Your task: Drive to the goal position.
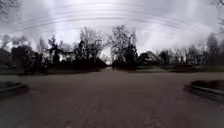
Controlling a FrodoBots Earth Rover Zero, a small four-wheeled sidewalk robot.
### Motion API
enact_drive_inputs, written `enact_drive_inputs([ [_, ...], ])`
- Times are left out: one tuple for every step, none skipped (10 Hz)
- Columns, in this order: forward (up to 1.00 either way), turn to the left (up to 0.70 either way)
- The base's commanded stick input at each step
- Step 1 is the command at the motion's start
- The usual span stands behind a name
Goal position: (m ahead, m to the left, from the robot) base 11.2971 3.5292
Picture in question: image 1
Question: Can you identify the dark grass strip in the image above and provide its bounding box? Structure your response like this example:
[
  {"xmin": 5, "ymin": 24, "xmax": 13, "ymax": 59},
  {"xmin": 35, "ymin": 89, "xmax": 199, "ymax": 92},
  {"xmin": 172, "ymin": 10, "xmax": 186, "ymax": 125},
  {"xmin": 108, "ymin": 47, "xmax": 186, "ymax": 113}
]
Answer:
[{"xmin": 133, "ymin": 64, "xmax": 224, "ymax": 74}]

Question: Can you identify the row of bare trees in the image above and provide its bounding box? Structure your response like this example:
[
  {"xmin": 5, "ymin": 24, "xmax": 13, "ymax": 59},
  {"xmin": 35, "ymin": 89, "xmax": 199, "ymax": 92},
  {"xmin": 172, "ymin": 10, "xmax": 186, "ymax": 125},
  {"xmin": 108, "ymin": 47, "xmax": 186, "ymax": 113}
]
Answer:
[{"xmin": 0, "ymin": 24, "xmax": 224, "ymax": 73}]

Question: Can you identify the raised stone planter kerb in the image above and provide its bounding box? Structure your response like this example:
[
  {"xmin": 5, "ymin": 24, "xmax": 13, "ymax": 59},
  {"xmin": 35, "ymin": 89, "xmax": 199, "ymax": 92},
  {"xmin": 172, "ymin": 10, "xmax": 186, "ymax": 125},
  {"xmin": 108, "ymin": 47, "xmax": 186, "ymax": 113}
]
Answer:
[
  {"xmin": 182, "ymin": 78, "xmax": 224, "ymax": 105},
  {"xmin": 0, "ymin": 81, "xmax": 30, "ymax": 101}
]

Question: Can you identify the brown paved ground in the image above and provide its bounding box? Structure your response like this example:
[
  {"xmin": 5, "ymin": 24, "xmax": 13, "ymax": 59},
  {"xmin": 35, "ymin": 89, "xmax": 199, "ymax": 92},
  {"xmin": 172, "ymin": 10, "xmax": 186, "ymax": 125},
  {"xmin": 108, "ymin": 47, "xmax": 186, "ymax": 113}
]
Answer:
[{"xmin": 0, "ymin": 67, "xmax": 224, "ymax": 128}]

